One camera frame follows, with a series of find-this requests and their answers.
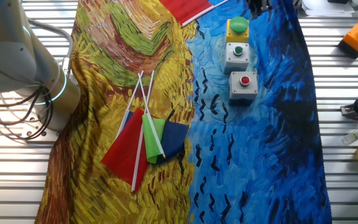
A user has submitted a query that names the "small red flag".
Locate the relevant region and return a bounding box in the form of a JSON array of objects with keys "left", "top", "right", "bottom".
[{"left": 100, "top": 70, "right": 150, "bottom": 194}]

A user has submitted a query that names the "orange emergency stop box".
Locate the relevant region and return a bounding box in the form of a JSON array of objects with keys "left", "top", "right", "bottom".
[{"left": 337, "top": 21, "right": 358, "bottom": 60}]

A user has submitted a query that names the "grey box small green button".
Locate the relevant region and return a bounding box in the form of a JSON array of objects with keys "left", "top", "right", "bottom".
[{"left": 223, "top": 42, "right": 250, "bottom": 75}]

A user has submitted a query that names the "yellow box green mushroom button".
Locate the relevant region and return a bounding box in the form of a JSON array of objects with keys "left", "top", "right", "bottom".
[{"left": 225, "top": 16, "right": 250, "bottom": 44}]

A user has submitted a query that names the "small dark blue flag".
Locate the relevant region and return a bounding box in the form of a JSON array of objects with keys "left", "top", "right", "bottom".
[{"left": 115, "top": 70, "right": 190, "bottom": 165}]

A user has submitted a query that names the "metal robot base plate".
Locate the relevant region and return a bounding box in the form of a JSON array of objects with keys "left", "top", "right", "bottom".
[{"left": 0, "top": 93, "right": 60, "bottom": 146}]

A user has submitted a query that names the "painted blue yellow cloth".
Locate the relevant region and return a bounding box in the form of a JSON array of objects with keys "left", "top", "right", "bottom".
[{"left": 34, "top": 0, "right": 334, "bottom": 224}]

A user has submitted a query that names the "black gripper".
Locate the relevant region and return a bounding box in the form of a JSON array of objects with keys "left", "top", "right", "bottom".
[{"left": 247, "top": 0, "right": 273, "bottom": 20}]

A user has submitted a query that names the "grey box red button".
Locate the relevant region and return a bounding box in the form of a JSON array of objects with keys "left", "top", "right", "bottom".
[{"left": 227, "top": 70, "right": 259, "bottom": 106}]

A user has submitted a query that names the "small green flag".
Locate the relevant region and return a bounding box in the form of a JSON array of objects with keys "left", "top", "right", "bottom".
[{"left": 137, "top": 72, "right": 167, "bottom": 165}]

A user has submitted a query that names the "large red flag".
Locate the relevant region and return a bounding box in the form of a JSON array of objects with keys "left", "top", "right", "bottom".
[{"left": 159, "top": 0, "right": 229, "bottom": 26}]

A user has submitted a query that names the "black base cable bundle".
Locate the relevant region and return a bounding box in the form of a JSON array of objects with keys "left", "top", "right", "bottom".
[{"left": 0, "top": 85, "right": 54, "bottom": 141}]

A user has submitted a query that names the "white paper sheet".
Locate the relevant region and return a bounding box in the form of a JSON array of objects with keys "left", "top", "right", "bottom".
[{"left": 300, "top": 0, "right": 356, "bottom": 18}]

